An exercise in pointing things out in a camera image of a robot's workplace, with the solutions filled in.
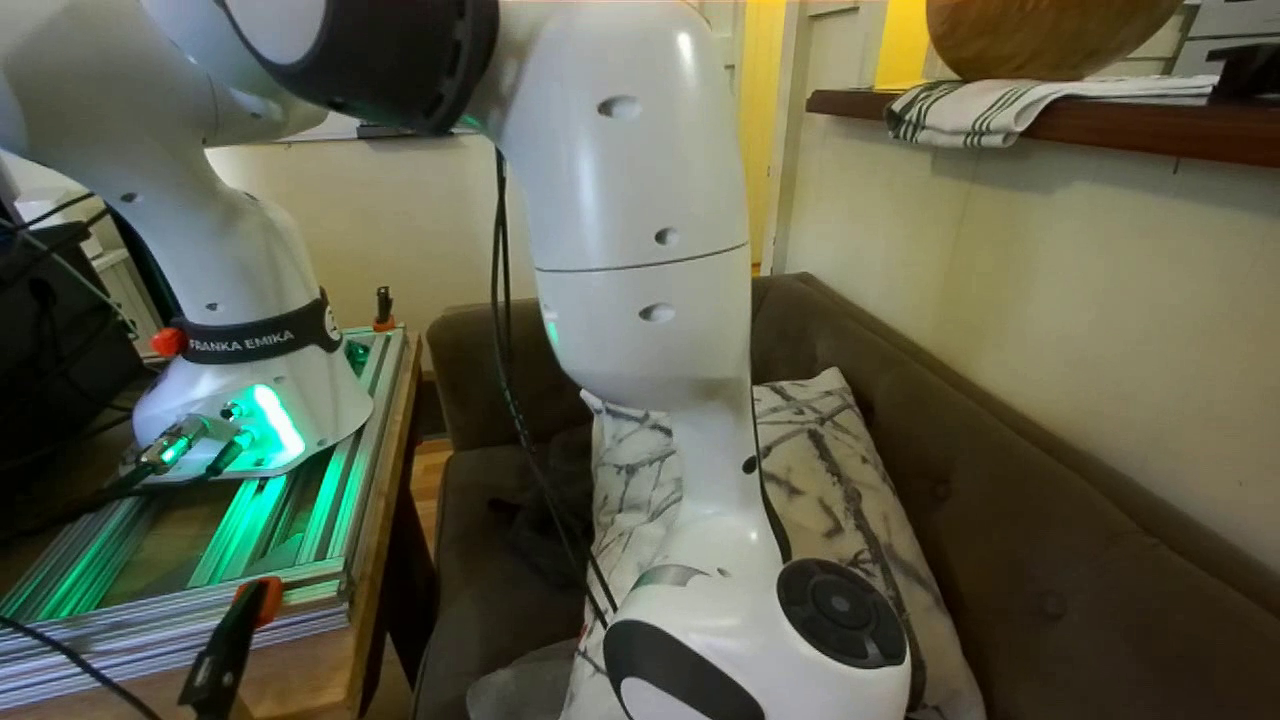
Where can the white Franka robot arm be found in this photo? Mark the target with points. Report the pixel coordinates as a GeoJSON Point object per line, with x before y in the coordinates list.
{"type": "Point", "coordinates": [643, 202]}

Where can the white bird print cushion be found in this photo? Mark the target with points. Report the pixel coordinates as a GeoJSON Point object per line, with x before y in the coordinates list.
{"type": "Point", "coordinates": [852, 505]}

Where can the green striped white towel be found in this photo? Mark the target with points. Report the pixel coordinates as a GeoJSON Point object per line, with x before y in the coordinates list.
{"type": "Point", "coordinates": [973, 115]}

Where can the grey-brown tufted sofa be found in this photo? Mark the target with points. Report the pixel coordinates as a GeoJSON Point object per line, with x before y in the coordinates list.
{"type": "Point", "coordinates": [1066, 535]}

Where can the black orange bar clamp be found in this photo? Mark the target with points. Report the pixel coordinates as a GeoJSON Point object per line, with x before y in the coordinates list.
{"type": "Point", "coordinates": [225, 647]}

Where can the large wooden bowl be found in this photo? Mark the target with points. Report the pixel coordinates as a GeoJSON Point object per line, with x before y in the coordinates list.
{"type": "Point", "coordinates": [1042, 42]}

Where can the black equipment bag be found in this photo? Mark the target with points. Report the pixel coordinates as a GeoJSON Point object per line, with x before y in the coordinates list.
{"type": "Point", "coordinates": [53, 346]}

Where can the aluminium frame robot table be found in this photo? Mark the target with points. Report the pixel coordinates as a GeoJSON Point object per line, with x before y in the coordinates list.
{"type": "Point", "coordinates": [174, 535]}

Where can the brown wooden wall shelf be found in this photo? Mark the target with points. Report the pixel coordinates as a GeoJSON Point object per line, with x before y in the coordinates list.
{"type": "Point", "coordinates": [1173, 129]}

